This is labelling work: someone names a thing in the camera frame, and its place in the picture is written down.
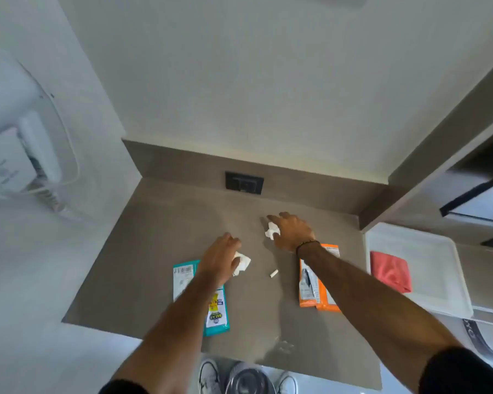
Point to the person's right hand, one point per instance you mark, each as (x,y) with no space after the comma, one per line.
(293,233)

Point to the person's left hand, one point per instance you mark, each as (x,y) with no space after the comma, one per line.
(215,258)

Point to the white paper scrap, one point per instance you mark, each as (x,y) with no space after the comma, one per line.
(272,230)
(242,262)

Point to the small white paper roll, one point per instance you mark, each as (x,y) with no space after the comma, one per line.
(273,273)

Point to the orange wipes packet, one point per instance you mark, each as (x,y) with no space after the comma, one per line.
(310,291)

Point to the teal wipes packet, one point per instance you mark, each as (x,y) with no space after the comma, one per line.
(219,320)

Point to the red cloth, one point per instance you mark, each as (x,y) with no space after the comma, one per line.
(390,271)

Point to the silver mesh waste bin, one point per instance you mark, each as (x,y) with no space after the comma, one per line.
(248,381)

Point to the person's left forearm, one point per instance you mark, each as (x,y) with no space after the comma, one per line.
(176,336)

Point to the person's right forearm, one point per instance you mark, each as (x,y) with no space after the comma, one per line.
(369,307)

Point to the white left sneaker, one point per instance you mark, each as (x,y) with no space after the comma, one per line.
(208,379)

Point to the white sneaker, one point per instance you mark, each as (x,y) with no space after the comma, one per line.
(287,384)
(208,379)

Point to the white plastic tray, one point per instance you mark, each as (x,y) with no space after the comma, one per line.
(431,266)

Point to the white right sneaker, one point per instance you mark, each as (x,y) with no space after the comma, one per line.
(287,384)

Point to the black left sleeve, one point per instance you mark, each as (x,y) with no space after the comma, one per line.
(123,387)

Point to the black sleeve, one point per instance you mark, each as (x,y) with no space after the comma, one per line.
(123,387)
(464,373)

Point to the white round container grey band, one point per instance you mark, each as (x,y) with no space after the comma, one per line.
(482,340)

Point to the black right sleeve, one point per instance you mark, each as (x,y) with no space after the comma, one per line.
(464,373)

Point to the black wall socket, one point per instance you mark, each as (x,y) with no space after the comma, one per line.
(244,183)

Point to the white wall hair dryer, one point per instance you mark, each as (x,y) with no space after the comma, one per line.
(12,102)

